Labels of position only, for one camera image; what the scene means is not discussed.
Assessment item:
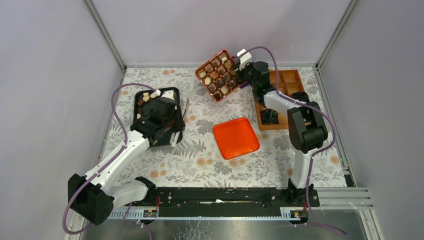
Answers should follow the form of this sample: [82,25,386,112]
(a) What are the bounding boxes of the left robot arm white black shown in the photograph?
[67,96,185,226]

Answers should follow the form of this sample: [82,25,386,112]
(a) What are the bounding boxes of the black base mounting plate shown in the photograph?
[132,187,320,218]

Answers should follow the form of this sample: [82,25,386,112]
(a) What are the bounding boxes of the dark rolled tie left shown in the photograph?
[260,108,279,125]

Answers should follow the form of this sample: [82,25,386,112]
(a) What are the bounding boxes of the orange chocolate box with tray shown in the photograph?
[195,49,246,102]

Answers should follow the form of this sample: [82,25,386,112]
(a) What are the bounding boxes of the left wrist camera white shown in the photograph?
[150,89,176,101]

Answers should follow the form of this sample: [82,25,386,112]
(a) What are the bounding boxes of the dark rolled tie back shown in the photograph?
[290,91,310,103]

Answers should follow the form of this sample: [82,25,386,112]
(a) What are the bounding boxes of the dark rolled tie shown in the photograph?
[260,108,279,125]
[290,91,310,103]

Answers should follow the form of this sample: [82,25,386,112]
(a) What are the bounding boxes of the orange box lid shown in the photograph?
[212,117,260,160]

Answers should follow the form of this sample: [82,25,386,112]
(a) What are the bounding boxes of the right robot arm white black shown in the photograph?
[240,61,328,189]

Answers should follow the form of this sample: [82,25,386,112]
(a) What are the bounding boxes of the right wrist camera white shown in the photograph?
[236,48,252,71]

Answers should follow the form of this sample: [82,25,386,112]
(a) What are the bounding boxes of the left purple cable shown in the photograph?
[62,82,160,240]

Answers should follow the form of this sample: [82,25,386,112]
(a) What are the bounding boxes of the white handled metal tongs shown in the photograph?
[169,98,190,148]

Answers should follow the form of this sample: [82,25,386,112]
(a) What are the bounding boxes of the wooden compartment organizer box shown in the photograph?
[254,69,305,131]

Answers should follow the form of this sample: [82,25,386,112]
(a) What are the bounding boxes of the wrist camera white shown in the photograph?
[150,89,176,101]
[236,48,252,71]

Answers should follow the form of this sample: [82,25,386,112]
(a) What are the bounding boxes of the black plastic tray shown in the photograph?
[130,87,181,147]

